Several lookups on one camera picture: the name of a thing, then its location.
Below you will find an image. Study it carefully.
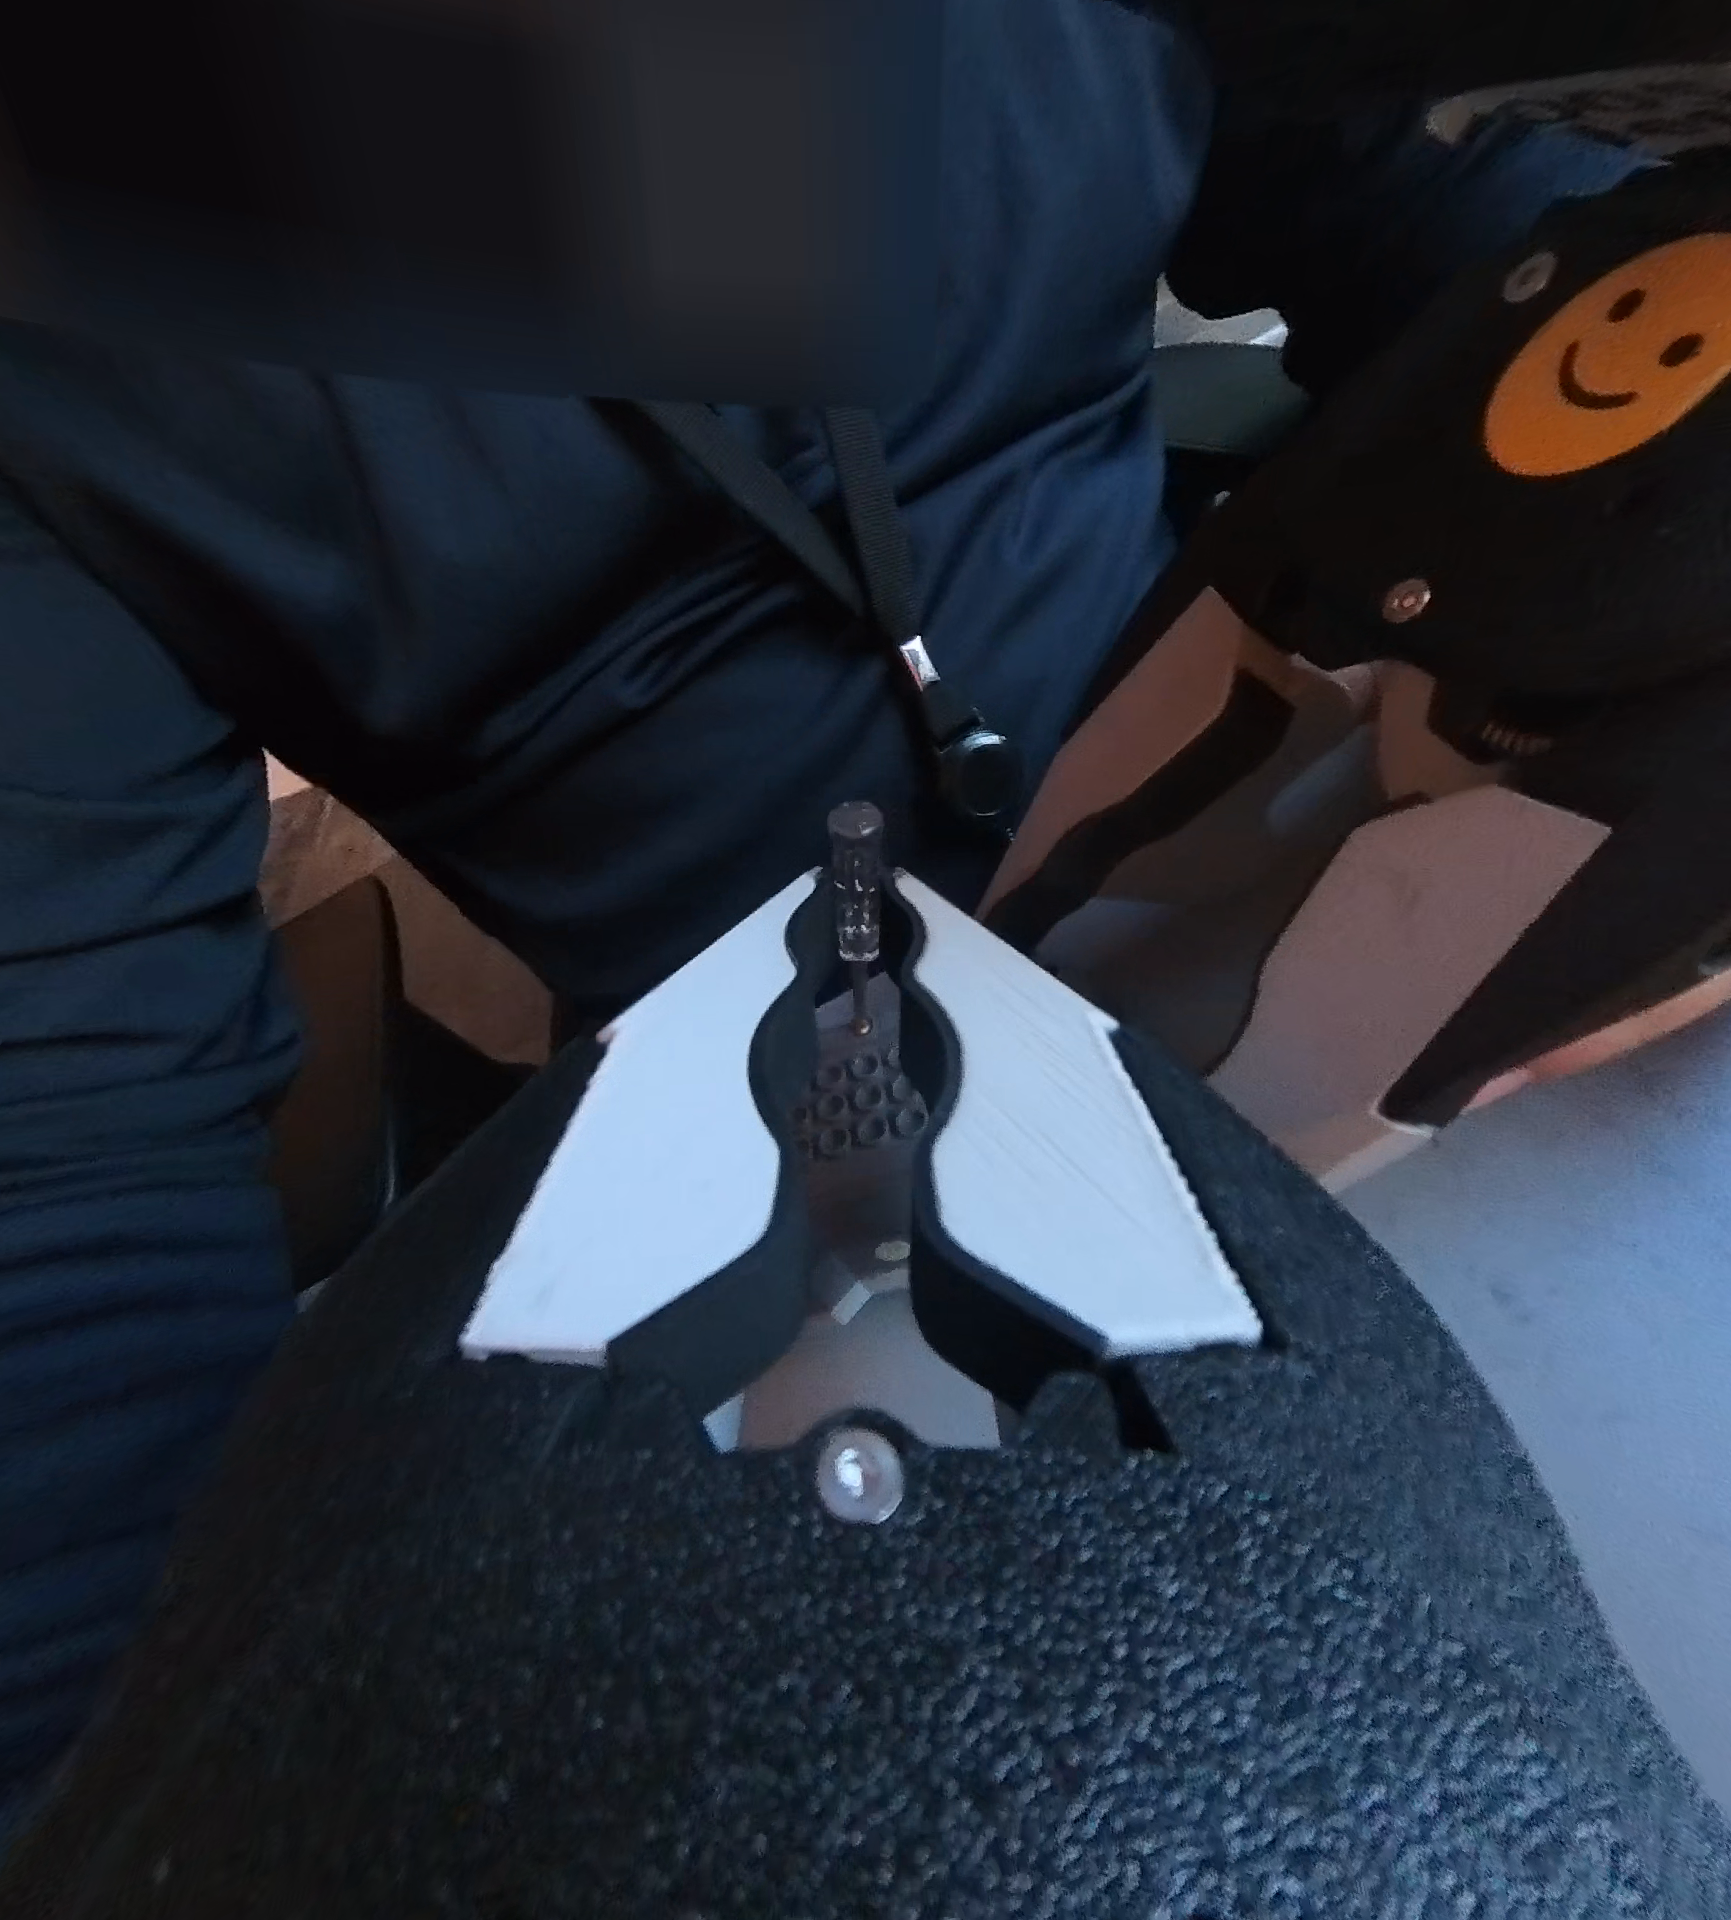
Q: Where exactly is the black round badge reel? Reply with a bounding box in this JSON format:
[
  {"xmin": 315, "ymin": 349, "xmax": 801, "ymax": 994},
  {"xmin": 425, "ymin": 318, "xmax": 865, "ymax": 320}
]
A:
[{"xmin": 931, "ymin": 721, "xmax": 1031, "ymax": 843}]

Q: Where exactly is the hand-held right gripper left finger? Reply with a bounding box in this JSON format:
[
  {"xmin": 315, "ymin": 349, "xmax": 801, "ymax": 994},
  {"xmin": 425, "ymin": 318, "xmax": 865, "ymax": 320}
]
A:
[{"xmin": 451, "ymin": 871, "xmax": 825, "ymax": 1412}]

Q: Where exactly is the black lanyard strap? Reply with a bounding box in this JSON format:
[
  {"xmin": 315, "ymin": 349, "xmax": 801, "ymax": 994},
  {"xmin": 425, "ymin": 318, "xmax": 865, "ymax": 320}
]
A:
[{"xmin": 639, "ymin": 397, "xmax": 941, "ymax": 708}]

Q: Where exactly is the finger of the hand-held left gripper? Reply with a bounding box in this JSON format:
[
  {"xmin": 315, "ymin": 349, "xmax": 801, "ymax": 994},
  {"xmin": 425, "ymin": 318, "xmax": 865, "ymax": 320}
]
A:
[
  {"xmin": 1381, "ymin": 807, "xmax": 1731, "ymax": 1135},
  {"xmin": 973, "ymin": 596, "xmax": 1349, "ymax": 950}
]

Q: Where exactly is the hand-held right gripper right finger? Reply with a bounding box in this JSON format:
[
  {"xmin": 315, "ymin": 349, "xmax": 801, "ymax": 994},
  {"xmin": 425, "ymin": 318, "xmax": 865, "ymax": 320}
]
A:
[{"xmin": 887, "ymin": 871, "xmax": 1269, "ymax": 1412}]

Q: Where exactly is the clear-handled screwdriver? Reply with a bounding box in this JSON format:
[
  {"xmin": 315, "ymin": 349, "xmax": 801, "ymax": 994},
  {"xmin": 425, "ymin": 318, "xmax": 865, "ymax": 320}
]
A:
[{"xmin": 823, "ymin": 802, "xmax": 891, "ymax": 1038}]

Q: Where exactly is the grey studded battery box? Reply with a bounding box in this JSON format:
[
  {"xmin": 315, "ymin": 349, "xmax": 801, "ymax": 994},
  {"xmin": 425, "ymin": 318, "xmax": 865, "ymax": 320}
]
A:
[{"xmin": 745, "ymin": 982, "xmax": 1001, "ymax": 1451}]

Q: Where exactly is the person's left hand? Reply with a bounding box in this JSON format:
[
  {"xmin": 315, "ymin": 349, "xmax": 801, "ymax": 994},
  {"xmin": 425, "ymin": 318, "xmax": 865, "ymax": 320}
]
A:
[{"xmin": 1487, "ymin": 943, "xmax": 1731, "ymax": 1110}]

